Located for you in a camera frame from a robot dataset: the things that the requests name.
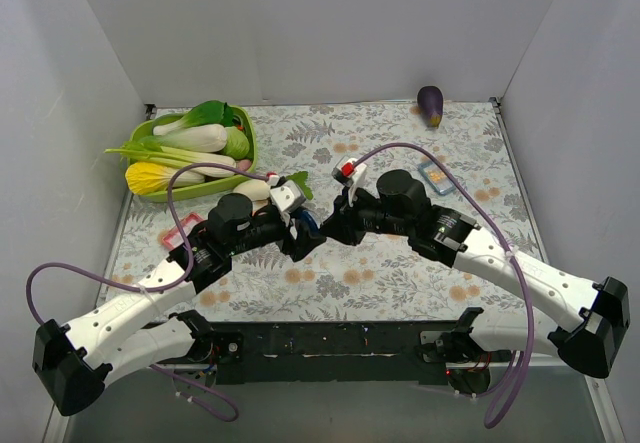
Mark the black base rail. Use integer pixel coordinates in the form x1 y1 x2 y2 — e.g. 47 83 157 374
64 320 601 387

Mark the white toy radish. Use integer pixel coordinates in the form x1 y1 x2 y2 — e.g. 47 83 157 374
231 171 315 203

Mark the pink rectangular pill box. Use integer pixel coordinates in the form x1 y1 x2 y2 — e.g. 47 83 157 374
161 212 204 250

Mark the blue rectangular pill box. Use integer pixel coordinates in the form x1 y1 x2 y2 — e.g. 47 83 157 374
417 160 456 196

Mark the orange pill bottle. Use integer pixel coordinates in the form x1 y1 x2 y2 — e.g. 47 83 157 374
252 200 270 216

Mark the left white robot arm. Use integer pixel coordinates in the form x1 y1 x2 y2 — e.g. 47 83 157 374
32 188 326 416

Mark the white toy bok choy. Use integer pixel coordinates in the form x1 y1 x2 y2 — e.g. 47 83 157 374
138 100 233 153

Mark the purple toy eggplant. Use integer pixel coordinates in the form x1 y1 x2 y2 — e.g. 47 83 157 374
416 86 444 128

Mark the green vegetable basket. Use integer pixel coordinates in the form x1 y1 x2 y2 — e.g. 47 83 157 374
114 100 257 202

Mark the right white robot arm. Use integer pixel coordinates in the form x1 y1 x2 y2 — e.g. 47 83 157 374
320 162 630 379

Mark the green toy celery stalk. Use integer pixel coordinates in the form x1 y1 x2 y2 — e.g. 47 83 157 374
105 141 240 179

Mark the blue round pill container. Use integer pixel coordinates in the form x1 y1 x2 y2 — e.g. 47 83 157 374
294 209 318 233

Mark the green toy cabbage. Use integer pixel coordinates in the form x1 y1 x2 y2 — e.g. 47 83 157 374
220 127 251 160

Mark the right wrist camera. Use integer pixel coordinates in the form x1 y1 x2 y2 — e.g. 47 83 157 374
332 157 367 207

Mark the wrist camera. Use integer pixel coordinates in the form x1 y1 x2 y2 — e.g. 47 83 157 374
332 157 367 207
267 173 306 226

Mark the floral table mat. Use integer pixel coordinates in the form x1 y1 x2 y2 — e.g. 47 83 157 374
97 101 562 324

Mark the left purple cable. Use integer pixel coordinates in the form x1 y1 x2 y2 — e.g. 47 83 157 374
24 162 274 423

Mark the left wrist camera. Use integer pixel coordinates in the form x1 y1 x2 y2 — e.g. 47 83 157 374
267 173 306 226

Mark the yellow toy napa cabbage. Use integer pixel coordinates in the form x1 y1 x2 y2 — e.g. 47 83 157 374
125 162 205 195

